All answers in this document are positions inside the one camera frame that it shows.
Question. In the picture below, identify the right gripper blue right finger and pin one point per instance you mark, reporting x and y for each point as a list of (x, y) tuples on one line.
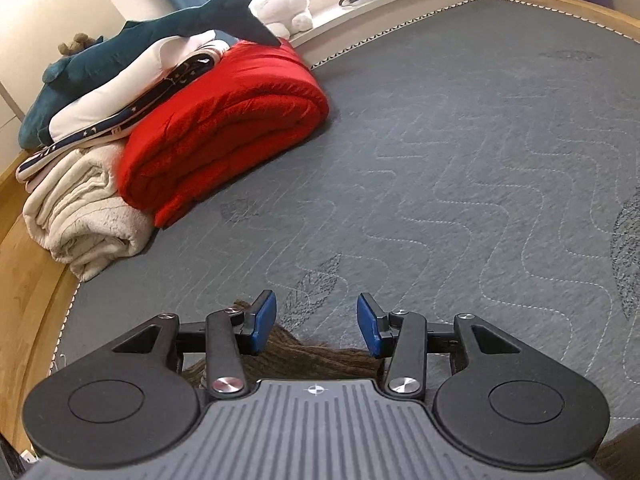
[(400, 337)]

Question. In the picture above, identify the white navy folded bedding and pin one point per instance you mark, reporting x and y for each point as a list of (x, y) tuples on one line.
[(109, 112)]

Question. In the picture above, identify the red folded quilt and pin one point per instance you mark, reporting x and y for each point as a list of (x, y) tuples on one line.
[(256, 103)]

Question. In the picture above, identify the cream folded blanket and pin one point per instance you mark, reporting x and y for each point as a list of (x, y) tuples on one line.
[(76, 213)]

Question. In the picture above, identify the white plush toy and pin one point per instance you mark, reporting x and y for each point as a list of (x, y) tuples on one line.
[(284, 18)]

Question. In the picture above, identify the brown corduroy pants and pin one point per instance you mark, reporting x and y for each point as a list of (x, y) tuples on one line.
[(285, 357)]

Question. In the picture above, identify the teal shark plush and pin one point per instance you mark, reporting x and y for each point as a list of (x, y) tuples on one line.
[(70, 78)]

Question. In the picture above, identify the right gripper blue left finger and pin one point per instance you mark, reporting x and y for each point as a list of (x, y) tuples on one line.
[(230, 334)]

